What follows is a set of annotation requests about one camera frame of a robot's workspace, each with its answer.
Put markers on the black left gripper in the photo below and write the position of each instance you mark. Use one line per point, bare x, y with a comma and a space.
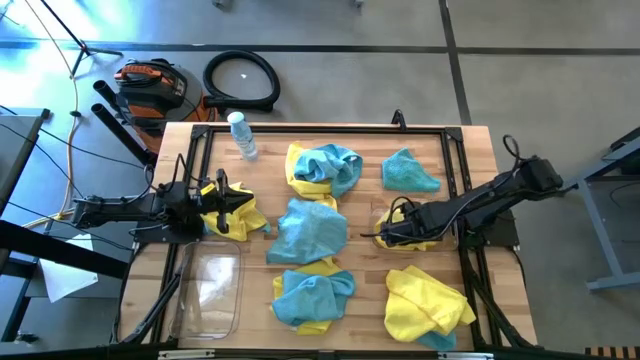
225, 199

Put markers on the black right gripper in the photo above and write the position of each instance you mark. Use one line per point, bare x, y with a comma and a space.
412, 225

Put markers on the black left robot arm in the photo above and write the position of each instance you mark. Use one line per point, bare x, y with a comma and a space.
125, 207

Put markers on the pale blue air freshener bottle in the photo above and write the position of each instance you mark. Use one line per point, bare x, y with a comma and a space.
242, 137

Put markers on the black clamp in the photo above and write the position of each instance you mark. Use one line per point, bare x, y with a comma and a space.
399, 116

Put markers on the black vacuum wand tube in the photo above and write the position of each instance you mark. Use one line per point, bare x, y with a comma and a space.
120, 131
105, 91

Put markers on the orange and black shop vacuum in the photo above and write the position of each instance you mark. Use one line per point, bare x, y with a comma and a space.
155, 90

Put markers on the white paper sheet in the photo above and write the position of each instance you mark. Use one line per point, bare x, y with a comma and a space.
65, 280

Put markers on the black metal stand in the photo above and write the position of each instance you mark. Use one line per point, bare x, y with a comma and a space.
50, 247

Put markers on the black tripod stand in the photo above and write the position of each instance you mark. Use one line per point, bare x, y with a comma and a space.
86, 50

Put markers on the grey side table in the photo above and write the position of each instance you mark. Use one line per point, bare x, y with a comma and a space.
15, 145

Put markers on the orange black striped strip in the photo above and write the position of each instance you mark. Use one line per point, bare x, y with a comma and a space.
612, 352

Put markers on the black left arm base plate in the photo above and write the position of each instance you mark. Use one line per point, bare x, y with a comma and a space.
150, 235

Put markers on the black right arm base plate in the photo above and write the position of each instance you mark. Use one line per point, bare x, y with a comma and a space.
505, 232

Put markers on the black aluminium table frame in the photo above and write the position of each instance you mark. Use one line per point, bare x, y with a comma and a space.
325, 129

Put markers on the silver metal bracket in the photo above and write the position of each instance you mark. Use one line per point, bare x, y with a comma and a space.
465, 355
187, 354

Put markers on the blue-grey metal table frame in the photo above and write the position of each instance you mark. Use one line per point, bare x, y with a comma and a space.
602, 235

